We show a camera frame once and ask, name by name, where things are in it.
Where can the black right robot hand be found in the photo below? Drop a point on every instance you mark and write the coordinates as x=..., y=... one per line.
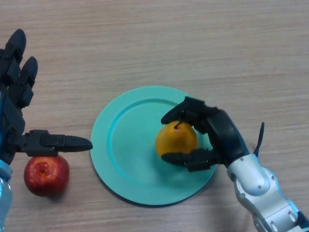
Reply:
x=225, y=137

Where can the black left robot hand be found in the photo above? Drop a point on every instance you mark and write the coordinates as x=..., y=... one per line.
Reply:
x=13, y=116

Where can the yellow pear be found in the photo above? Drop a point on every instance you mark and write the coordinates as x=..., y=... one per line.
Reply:
x=175, y=140

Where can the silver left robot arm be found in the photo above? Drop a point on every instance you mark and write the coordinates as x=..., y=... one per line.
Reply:
x=4, y=195

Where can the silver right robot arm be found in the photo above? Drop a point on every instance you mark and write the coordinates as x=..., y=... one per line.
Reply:
x=263, y=191

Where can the green round plate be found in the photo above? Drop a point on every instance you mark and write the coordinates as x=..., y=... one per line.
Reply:
x=135, y=154

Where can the red apple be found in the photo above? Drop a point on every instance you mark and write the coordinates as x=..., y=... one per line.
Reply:
x=46, y=176

